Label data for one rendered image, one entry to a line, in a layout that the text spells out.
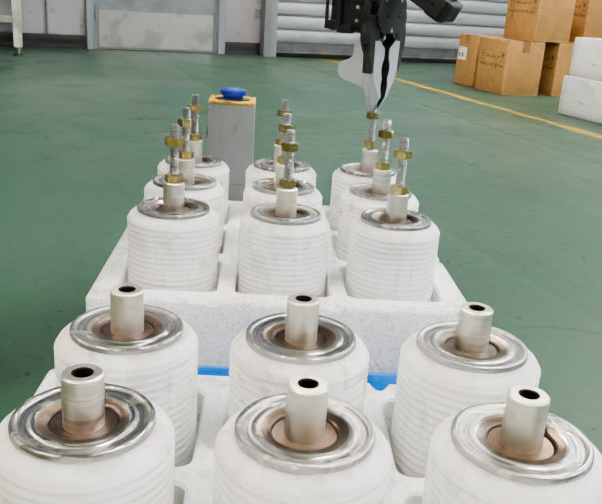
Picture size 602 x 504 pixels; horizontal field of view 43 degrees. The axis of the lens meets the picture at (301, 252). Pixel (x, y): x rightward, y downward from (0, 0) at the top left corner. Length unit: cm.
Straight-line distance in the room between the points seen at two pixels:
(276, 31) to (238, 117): 482
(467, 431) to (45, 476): 22
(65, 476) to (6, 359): 68
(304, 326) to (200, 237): 30
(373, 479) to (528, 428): 9
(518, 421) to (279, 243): 41
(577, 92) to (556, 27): 87
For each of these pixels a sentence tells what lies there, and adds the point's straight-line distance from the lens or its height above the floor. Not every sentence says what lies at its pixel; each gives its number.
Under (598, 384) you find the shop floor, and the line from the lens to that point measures 113.
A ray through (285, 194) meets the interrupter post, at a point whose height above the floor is 28.
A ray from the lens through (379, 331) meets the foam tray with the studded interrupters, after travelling 79.
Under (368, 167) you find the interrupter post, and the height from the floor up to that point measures 26.
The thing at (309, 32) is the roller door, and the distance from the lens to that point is 611.
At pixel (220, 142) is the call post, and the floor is 25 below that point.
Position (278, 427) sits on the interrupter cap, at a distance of 43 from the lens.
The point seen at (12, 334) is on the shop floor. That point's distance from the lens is 114.
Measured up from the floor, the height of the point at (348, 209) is 24.
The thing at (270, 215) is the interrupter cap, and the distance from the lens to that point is 81.
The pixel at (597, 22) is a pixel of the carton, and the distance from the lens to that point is 489.
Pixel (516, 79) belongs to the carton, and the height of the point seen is 9.
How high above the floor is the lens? 48
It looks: 19 degrees down
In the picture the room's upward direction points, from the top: 4 degrees clockwise
